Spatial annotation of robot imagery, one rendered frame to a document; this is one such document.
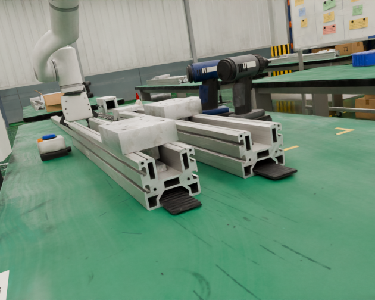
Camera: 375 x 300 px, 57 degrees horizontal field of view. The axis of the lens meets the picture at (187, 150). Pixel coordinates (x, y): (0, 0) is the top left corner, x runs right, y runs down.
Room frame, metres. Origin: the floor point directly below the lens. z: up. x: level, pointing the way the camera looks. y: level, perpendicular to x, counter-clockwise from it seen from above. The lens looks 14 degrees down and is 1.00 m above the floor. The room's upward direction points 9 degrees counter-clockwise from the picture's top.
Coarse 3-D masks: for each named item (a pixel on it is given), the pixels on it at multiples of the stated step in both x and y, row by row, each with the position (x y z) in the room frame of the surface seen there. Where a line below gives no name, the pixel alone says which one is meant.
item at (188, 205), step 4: (192, 200) 0.52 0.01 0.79; (196, 200) 0.52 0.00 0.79; (180, 204) 0.52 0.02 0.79; (184, 204) 0.51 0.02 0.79; (188, 204) 0.51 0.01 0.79; (192, 204) 0.51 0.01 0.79; (196, 204) 0.51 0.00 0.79; (200, 204) 0.51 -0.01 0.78; (168, 208) 0.51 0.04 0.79; (172, 208) 0.51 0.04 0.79; (176, 208) 0.50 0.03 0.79; (180, 208) 0.50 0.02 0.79; (184, 208) 0.50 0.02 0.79; (188, 208) 0.50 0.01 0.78; (172, 212) 0.49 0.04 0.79; (176, 212) 0.49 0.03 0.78
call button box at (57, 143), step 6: (54, 138) 1.11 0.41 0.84; (60, 138) 1.09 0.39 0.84; (42, 144) 1.07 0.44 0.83; (48, 144) 1.08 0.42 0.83; (54, 144) 1.08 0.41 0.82; (60, 144) 1.09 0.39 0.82; (42, 150) 1.07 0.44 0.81; (48, 150) 1.08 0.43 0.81; (54, 150) 1.08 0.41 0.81; (60, 150) 1.09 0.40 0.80; (66, 150) 1.10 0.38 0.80; (42, 156) 1.07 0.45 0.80; (48, 156) 1.07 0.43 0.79; (54, 156) 1.08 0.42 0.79; (60, 156) 1.09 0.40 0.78
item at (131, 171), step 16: (80, 128) 1.05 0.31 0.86; (96, 128) 1.17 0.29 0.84; (80, 144) 1.08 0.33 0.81; (96, 144) 0.88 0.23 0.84; (176, 144) 0.61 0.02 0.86; (96, 160) 0.87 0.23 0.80; (112, 160) 0.70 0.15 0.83; (128, 160) 0.58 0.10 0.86; (144, 160) 0.54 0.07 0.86; (160, 160) 0.65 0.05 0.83; (176, 160) 0.58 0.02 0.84; (192, 160) 0.58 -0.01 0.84; (112, 176) 0.73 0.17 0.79; (128, 176) 0.60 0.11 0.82; (144, 176) 0.53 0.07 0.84; (160, 176) 0.56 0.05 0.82; (176, 176) 0.56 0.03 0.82; (192, 176) 0.57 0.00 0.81; (128, 192) 0.63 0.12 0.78; (144, 192) 0.53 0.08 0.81; (160, 192) 0.54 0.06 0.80; (192, 192) 0.57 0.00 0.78
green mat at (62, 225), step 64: (320, 128) 0.90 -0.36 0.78; (0, 192) 0.79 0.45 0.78; (64, 192) 0.71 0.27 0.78; (256, 192) 0.53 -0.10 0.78; (320, 192) 0.49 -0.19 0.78; (0, 256) 0.46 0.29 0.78; (64, 256) 0.42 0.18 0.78; (128, 256) 0.40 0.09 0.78; (192, 256) 0.37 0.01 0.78; (256, 256) 0.35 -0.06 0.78; (320, 256) 0.33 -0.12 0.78
